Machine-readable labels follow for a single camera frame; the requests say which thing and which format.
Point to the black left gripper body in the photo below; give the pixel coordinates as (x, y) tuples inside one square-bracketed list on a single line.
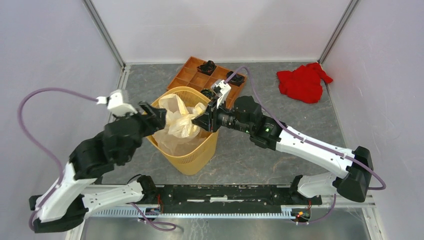
[(153, 124)]

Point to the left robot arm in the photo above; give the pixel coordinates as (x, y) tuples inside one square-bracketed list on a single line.
[(65, 205)]

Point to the orange compartment tray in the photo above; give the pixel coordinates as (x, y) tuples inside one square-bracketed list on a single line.
[(198, 74)]

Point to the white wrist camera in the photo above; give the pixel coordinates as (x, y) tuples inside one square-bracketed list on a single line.
[(117, 103), (221, 90)]

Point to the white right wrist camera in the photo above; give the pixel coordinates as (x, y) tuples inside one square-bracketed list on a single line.
[(221, 90)]

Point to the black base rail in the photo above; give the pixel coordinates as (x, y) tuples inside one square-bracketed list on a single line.
[(226, 199)]

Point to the red cloth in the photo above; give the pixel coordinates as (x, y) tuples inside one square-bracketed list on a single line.
[(304, 83)]

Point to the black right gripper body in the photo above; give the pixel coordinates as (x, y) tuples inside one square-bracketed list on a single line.
[(221, 116)]

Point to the yellow mesh trash bin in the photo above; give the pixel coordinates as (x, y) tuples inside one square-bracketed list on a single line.
[(193, 162)]

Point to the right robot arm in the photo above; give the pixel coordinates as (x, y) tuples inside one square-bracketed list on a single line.
[(348, 170)]

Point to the cream plastic trash bag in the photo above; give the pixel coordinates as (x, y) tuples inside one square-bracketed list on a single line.
[(180, 136)]

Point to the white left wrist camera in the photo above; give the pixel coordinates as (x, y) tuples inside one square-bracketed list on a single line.
[(117, 103)]

